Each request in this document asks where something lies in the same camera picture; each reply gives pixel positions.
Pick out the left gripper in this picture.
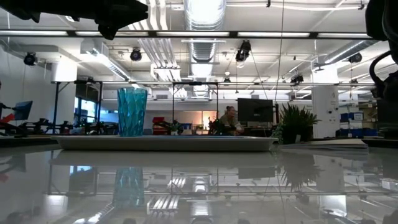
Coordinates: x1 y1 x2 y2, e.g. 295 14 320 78
30 0 150 41

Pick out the teal faceted plastic cup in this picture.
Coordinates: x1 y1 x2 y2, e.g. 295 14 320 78
116 87 149 137

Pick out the grey plastic tray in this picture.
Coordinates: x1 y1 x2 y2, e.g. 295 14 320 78
51 134 279 152

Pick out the black overhead light bar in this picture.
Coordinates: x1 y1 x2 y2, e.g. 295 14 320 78
0 29 373 40

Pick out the red storage bin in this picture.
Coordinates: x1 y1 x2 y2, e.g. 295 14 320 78
152 116 166 136

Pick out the blue-lit tilted monitor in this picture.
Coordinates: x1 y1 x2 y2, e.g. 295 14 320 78
12 100 34 121

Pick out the person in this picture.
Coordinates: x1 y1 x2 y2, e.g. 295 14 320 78
218 105 245 136

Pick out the black monitor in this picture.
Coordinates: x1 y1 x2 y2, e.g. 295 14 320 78
237 98 274 123
376 98 398 138

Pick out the small green potted plant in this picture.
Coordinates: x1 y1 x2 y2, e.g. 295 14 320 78
272 103 322 145

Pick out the Acadia picture book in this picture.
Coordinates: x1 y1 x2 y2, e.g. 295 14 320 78
279 138 369 151

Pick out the shelf with blue bins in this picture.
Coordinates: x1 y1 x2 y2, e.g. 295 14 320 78
335 111 379 138

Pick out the black metal rig frame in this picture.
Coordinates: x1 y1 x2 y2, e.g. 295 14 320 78
171 81 220 132
50 80 104 135

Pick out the silver ceiling duct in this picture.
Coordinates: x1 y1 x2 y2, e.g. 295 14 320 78
183 0 227 63

